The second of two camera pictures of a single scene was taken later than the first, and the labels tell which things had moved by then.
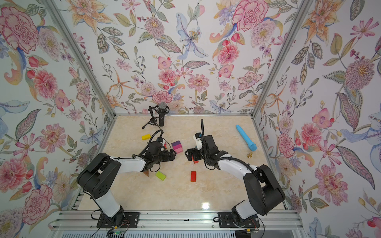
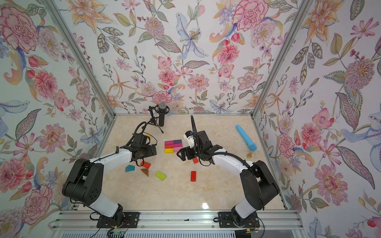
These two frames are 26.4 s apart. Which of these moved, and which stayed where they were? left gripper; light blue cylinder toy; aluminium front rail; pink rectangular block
Moved: left gripper
Stayed: pink rectangular block; aluminium front rail; light blue cylinder toy
